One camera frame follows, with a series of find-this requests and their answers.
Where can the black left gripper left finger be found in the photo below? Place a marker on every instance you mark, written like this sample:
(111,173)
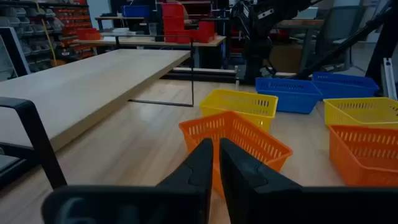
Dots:
(174,202)

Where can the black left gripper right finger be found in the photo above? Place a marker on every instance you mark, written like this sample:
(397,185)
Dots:
(264,199)

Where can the orange plastic basket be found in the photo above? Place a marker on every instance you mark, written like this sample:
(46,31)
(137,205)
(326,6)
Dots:
(248,137)
(363,158)

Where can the yellow plastic basket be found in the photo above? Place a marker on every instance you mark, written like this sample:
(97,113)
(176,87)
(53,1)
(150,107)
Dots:
(236,101)
(357,113)

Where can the blue plastic basket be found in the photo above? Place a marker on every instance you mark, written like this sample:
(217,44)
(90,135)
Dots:
(348,88)
(292,99)

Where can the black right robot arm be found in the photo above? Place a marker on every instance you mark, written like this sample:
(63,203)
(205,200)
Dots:
(258,37)

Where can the wooden shelf with black legs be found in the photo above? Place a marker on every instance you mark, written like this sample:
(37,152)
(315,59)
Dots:
(77,84)

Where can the low red bin stack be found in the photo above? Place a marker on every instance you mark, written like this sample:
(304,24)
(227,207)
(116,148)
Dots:
(202,32)

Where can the white tray stack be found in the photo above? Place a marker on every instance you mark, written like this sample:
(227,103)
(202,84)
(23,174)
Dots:
(122,31)

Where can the tall red bin stack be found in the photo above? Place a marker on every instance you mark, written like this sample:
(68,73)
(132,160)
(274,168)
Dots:
(172,21)

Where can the brown cardboard box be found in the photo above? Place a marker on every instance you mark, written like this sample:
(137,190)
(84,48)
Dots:
(287,59)

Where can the wooden workbench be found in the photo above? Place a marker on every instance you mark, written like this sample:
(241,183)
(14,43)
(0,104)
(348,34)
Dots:
(149,41)

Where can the clear plastic cup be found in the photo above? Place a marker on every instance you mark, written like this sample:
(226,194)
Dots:
(152,28)

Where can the wooden office desk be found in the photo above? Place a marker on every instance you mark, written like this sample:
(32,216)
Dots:
(298,23)

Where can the grey office chair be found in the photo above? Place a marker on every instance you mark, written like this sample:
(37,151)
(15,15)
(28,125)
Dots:
(340,28)

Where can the small red bin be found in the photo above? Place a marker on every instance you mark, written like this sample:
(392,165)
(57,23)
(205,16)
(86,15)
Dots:
(89,34)

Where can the blue storage bin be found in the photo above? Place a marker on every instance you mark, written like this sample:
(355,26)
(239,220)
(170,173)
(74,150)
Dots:
(135,11)

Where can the storage rack with bins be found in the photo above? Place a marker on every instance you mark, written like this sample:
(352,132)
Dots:
(68,18)

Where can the black framed panel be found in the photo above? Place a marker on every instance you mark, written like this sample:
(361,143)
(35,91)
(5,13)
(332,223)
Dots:
(12,53)

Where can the black metal rig frame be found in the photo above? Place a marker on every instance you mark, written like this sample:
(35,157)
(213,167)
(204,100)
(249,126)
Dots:
(342,47)

